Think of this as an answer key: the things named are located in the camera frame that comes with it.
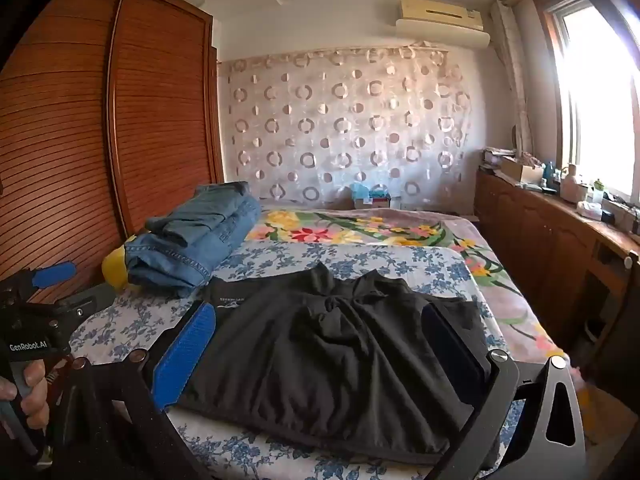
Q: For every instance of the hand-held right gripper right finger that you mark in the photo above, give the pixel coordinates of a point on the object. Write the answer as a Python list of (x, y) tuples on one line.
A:
[(452, 352)]

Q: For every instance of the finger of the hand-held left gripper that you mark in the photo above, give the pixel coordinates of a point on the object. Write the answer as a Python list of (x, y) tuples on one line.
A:
[(56, 275)]

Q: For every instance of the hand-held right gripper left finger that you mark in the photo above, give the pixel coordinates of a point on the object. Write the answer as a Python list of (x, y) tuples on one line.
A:
[(184, 357)]

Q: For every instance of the black pants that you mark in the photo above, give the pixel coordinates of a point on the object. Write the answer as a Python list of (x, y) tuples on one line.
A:
[(325, 350)]

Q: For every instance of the person's left hand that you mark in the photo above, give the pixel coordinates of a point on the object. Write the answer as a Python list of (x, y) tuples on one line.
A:
[(35, 400)]

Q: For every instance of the yellow pillow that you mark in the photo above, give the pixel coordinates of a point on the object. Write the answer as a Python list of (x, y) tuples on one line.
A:
[(114, 270)]

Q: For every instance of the folded blue jeans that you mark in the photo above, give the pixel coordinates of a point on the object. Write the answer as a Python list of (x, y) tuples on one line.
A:
[(200, 240)]

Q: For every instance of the bed with floral sheet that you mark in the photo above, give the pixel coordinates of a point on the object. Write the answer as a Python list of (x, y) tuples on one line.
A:
[(280, 265)]

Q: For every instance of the wooden sideboard cabinet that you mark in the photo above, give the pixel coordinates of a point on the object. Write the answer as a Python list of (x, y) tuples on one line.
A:
[(530, 240)]

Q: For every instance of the wooden slatted wardrobe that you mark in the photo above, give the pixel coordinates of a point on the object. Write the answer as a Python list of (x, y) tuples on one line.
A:
[(75, 135)]

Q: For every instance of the colourful floral blanket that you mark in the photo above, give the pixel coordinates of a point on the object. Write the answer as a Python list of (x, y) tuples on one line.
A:
[(350, 227)]

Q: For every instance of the cardboard box with blue bag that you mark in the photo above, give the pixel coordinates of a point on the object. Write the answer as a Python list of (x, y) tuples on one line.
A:
[(371, 196)]

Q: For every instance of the open cardboard box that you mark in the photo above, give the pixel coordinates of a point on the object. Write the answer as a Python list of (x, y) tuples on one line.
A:
[(522, 171)]

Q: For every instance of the white tissue pack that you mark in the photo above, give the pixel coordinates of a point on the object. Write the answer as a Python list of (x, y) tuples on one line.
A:
[(590, 209)]

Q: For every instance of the blue bottle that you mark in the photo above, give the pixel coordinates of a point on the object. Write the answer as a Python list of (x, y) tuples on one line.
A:
[(550, 174)]

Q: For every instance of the white jar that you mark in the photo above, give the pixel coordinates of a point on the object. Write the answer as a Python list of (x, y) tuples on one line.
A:
[(572, 185)]

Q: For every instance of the circle patterned curtain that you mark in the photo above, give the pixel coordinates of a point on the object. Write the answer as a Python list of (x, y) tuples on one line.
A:
[(350, 125)]

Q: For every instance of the white lace window curtain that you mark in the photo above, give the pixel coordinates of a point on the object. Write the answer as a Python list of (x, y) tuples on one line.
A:
[(515, 75)]

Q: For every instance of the window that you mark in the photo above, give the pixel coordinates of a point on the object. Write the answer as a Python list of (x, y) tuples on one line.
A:
[(600, 100)]

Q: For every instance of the white air conditioner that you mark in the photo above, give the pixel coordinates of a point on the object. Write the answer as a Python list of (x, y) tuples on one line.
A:
[(442, 22)]

